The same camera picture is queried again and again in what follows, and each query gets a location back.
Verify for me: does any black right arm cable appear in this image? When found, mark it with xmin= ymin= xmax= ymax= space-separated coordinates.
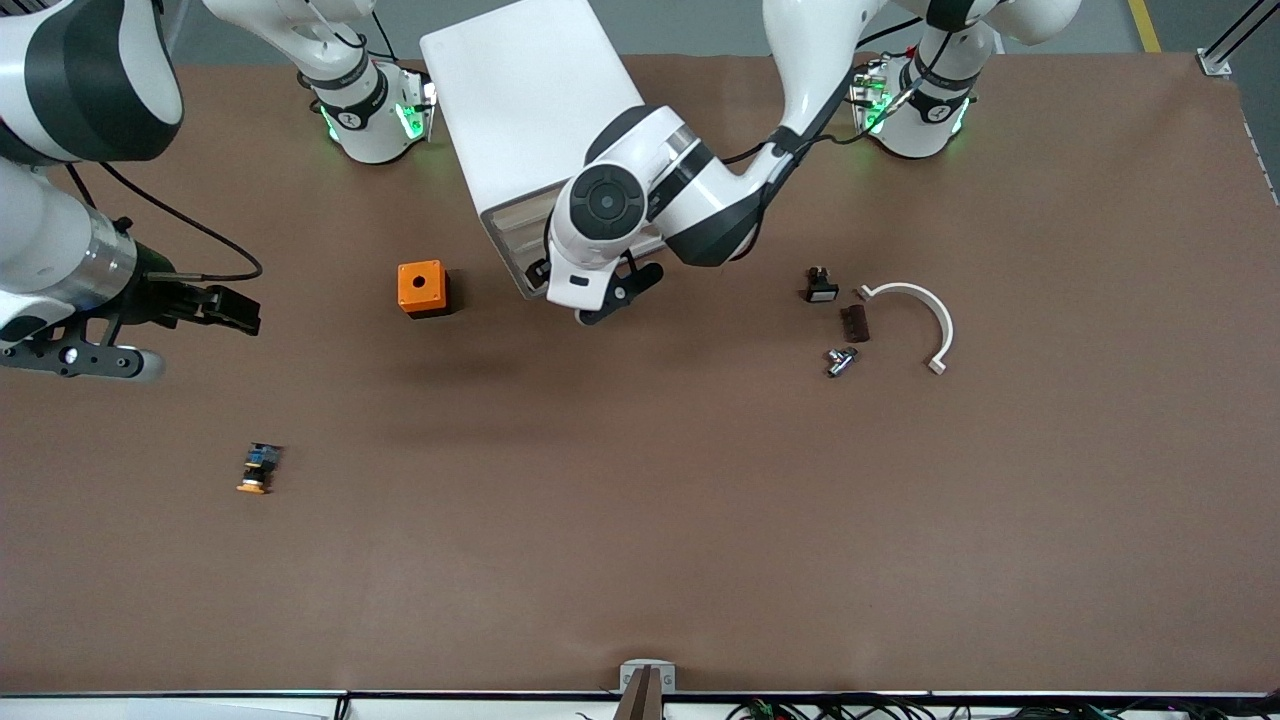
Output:
xmin=65 ymin=160 xmax=265 ymax=283

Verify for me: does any white half-round pipe clamp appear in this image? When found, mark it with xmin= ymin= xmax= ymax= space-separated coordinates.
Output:
xmin=857 ymin=282 xmax=955 ymax=376

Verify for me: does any orange capped push button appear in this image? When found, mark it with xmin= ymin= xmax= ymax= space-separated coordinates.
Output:
xmin=236 ymin=442 xmax=283 ymax=496

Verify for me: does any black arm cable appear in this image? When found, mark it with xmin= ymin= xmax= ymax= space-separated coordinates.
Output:
xmin=720 ymin=15 xmax=926 ymax=166
xmin=65 ymin=160 xmax=265 ymax=283

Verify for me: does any aluminium frame profile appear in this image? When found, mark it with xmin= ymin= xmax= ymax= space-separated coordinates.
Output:
xmin=1200 ymin=0 xmax=1280 ymax=77

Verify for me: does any white table edge rail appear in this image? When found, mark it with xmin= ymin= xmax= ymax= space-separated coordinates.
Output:
xmin=0 ymin=690 xmax=1280 ymax=720

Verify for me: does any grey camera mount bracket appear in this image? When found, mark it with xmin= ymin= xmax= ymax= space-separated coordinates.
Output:
xmin=619 ymin=659 xmax=677 ymax=720

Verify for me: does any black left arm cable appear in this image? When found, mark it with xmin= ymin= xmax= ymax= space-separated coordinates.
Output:
xmin=720 ymin=15 xmax=926 ymax=166

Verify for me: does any black cable bundle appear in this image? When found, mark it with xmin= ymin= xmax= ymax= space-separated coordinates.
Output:
xmin=725 ymin=697 xmax=1280 ymax=720

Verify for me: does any orange box with hole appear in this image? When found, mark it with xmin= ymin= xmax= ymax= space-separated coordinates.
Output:
xmin=397 ymin=260 xmax=451 ymax=319

